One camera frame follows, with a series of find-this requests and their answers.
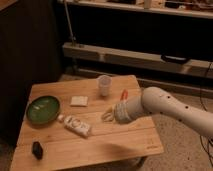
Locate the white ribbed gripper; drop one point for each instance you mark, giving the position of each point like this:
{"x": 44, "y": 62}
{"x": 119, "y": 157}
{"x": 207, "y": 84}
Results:
{"x": 120, "y": 114}

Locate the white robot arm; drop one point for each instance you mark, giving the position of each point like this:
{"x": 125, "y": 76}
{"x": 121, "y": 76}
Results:
{"x": 154, "y": 100}

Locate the black eraser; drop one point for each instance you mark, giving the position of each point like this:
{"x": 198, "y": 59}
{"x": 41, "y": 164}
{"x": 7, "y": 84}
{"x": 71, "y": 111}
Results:
{"x": 37, "y": 150}

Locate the orange carrot toy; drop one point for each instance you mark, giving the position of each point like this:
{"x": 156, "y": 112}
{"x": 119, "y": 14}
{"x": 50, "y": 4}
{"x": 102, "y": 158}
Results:
{"x": 124, "y": 95}

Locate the white lotion bottle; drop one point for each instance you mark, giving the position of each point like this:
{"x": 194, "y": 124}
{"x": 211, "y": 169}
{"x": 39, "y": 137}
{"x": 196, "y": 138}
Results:
{"x": 75, "y": 125}

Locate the white square sponge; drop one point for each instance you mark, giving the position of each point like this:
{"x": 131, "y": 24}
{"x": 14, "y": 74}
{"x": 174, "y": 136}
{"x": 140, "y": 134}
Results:
{"x": 79, "y": 101}

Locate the wooden table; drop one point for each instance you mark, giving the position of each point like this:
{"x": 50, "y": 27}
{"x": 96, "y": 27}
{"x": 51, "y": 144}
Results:
{"x": 107, "y": 142}

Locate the white lower shelf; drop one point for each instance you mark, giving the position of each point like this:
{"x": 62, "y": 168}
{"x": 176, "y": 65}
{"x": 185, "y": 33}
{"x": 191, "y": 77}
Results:
{"x": 104, "y": 58}

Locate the white shelf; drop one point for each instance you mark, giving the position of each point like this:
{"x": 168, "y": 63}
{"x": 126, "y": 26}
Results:
{"x": 104, "y": 58}
{"x": 186, "y": 13}

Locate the green round bowl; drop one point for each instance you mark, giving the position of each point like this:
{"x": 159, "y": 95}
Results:
{"x": 43, "y": 110}

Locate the black flat device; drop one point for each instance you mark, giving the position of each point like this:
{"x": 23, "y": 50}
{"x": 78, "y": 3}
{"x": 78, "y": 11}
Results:
{"x": 174, "y": 59}

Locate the metal stand pole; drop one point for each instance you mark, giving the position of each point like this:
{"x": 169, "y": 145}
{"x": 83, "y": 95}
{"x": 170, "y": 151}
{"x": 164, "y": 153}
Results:
{"x": 72, "y": 37}

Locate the white upper shelf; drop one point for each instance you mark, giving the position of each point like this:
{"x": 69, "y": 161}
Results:
{"x": 186, "y": 13}

